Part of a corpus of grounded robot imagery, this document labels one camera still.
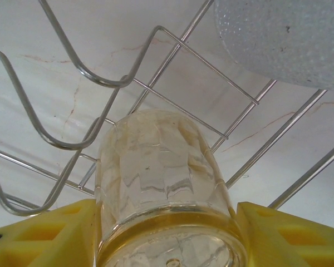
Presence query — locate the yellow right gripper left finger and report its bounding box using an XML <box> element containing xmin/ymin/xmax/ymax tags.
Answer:
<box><xmin>0</xmin><ymin>197</ymin><xmax>98</xmax><ymax>267</ymax></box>

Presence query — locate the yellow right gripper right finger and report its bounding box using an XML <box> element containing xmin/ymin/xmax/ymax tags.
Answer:
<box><xmin>236</xmin><ymin>201</ymin><xmax>334</xmax><ymax>267</ymax></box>

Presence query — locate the orange translucent cup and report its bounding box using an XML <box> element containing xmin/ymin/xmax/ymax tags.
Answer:
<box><xmin>94</xmin><ymin>108</ymin><xmax>253</xmax><ymax>267</ymax></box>

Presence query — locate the teal translucent cup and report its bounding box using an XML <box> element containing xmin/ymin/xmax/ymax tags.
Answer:
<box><xmin>213</xmin><ymin>0</ymin><xmax>334</xmax><ymax>92</ymax></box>

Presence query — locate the chrome wire dish rack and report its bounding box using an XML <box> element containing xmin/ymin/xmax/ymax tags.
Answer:
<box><xmin>0</xmin><ymin>0</ymin><xmax>334</xmax><ymax>217</ymax></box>

